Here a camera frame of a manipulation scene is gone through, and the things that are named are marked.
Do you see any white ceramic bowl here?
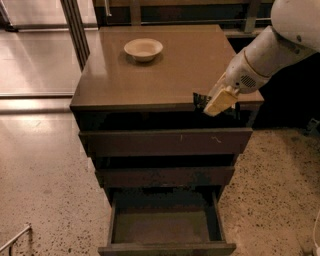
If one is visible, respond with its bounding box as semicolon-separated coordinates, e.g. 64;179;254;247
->
124;38;163;62

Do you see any metal rod on floor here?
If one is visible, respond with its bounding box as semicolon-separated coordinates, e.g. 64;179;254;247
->
0;223;32;253

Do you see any middle drawer front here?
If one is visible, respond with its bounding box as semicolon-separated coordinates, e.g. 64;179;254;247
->
96;166;235;188

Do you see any black rxbar chocolate bar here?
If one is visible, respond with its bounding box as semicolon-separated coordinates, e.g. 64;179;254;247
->
192;92;241;121

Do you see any top drawer front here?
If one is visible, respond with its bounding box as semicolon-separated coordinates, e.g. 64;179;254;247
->
79;128;253;157

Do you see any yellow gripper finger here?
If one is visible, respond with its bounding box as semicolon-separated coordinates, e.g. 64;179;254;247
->
204;85;238;117
208;73;226;97

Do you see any open bottom drawer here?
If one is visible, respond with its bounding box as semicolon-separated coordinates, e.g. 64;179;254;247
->
98;190;236;256

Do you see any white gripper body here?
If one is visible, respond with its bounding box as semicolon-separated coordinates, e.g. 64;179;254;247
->
225;50;270;94

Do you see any grey vertical post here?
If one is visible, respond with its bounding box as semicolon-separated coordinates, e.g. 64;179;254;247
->
60;0;90;70

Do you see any brown drawer cabinet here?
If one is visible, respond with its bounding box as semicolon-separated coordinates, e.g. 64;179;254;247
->
70;25;263;198

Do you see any metal railing frame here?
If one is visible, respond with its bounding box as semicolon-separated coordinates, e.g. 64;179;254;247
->
92;0;275;34

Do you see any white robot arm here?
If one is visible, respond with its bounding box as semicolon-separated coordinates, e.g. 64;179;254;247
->
204;0;320;116

